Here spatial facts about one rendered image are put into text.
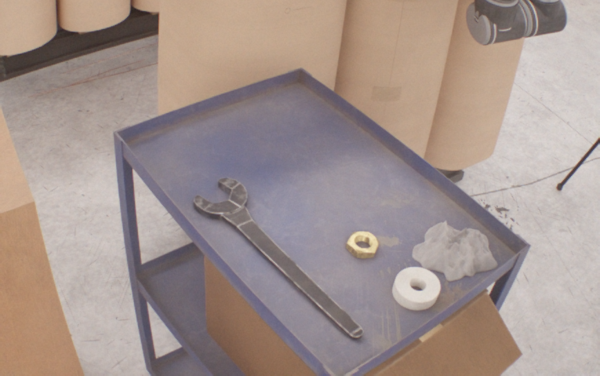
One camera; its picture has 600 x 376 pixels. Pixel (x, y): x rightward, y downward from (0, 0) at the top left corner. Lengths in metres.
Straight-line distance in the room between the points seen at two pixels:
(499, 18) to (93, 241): 1.53
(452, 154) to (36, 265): 1.61
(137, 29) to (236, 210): 2.49
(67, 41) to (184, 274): 2.08
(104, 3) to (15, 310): 2.14
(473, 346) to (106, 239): 1.52
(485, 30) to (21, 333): 1.20
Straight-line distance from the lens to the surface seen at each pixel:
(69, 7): 3.15
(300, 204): 1.09
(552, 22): 1.59
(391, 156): 1.22
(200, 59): 1.56
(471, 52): 2.12
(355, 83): 1.84
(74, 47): 3.36
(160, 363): 1.77
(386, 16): 1.74
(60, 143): 2.74
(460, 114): 2.24
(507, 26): 1.49
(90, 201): 2.42
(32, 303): 1.21
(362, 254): 1.01
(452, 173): 2.65
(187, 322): 1.37
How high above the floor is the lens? 1.59
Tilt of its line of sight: 40 degrees down
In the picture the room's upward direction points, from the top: 7 degrees clockwise
